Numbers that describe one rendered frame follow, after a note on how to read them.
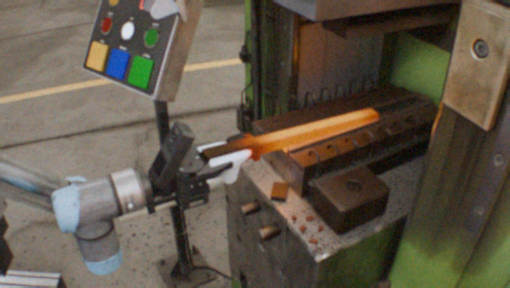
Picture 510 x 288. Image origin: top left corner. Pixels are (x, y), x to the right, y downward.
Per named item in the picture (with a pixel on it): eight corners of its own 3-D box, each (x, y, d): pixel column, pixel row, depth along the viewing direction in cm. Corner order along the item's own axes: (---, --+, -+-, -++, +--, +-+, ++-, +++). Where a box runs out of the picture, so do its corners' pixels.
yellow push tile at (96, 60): (100, 71, 118) (107, 45, 116) (86, 66, 122) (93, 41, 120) (105, 71, 119) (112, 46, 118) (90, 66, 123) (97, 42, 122)
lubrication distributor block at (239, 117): (244, 146, 131) (244, 107, 123) (235, 136, 135) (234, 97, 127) (255, 142, 132) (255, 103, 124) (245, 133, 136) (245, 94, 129)
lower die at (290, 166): (300, 198, 84) (304, 163, 79) (251, 146, 98) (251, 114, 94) (441, 140, 100) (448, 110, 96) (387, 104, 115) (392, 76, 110)
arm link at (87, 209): (59, 218, 73) (46, 181, 68) (116, 200, 77) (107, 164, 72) (66, 247, 67) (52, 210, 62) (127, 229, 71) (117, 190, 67)
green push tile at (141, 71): (145, 89, 108) (153, 61, 107) (127, 82, 112) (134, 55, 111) (150, 90, 110) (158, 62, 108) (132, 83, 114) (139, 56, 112)
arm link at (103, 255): (111, 232, 85) (100, 192, 79) (131, 269, 77) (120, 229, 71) (76, 246, 81) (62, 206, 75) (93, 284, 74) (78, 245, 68)
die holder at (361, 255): (297, 372, 97) (318, 259, 71) (229, 270, 124) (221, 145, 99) (451, 279, 119) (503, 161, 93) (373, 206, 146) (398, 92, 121)
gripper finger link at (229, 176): (249, 170, 83) (205, 183, 80) (250, 145, 80) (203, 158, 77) (257, 180, 81) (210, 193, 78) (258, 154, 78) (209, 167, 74)
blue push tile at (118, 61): (121, 79, 113) (129, 53, 112) (105, 73, 117) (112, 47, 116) (126, 80, 114) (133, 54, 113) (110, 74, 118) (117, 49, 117)
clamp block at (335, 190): (338, 237, 75) (342, 211, 72) (311, 209, 81) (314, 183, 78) (386, 213, 80) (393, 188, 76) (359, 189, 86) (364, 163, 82)
